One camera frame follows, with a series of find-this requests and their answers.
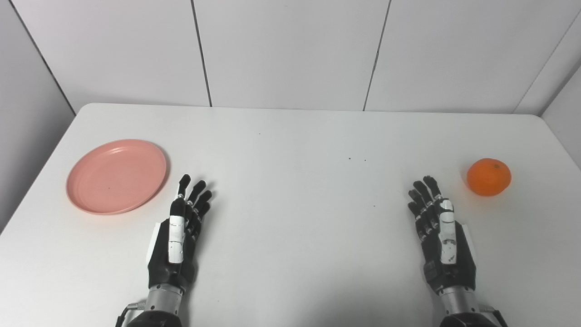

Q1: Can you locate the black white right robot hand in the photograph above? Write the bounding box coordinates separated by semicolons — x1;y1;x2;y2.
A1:
407;176;477;296

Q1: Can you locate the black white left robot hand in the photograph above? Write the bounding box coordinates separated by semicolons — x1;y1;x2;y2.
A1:
146;174;213;291

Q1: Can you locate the orange fruit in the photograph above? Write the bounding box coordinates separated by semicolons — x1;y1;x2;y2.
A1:
467;158;512;197

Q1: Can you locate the pink round plate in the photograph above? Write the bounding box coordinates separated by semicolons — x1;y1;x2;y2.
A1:
66;139;167;215

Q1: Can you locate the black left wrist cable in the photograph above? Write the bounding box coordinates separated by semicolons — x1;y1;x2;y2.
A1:
115;302;147;327

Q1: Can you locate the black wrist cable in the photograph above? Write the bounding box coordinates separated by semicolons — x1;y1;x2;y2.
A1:
115;302;147;327
480;305;509;327

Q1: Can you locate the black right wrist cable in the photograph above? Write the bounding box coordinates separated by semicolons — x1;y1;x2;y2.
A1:
480;305;509;327

